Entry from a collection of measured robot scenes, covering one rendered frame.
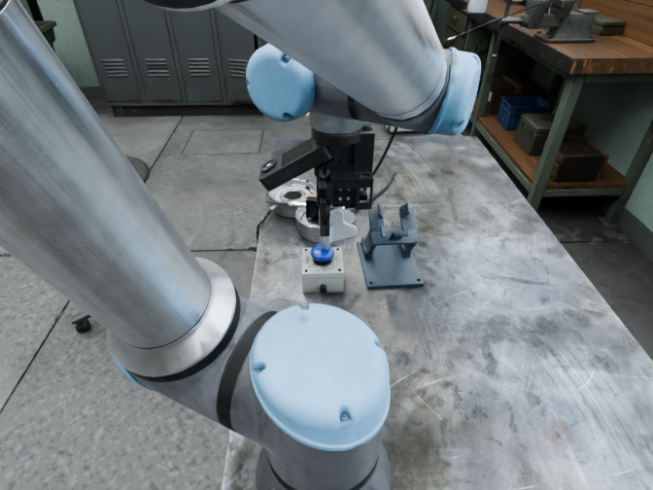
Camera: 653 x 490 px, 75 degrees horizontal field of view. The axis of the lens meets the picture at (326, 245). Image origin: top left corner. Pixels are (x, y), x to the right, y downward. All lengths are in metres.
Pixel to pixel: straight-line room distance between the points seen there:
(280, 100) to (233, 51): 3.13
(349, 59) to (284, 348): 0.23
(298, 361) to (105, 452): 1.30
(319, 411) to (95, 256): 0.19
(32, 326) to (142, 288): 1.82
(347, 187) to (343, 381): 0.33
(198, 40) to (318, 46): 3.43
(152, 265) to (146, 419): 1.34
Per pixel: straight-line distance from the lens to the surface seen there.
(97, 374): 1.81
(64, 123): 0.24
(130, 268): 0.29
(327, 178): 0.61
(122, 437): 1.62
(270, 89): 0.45
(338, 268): 0.71
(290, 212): 0.90
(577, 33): 2.43
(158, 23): 3.68
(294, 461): 0.40
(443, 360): 0.66
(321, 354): 0.36
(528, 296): 0.80
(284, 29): 0.19
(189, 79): 3.73
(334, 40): 0.21
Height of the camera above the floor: 1.31
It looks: 38 degrees down
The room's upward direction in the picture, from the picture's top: straight up
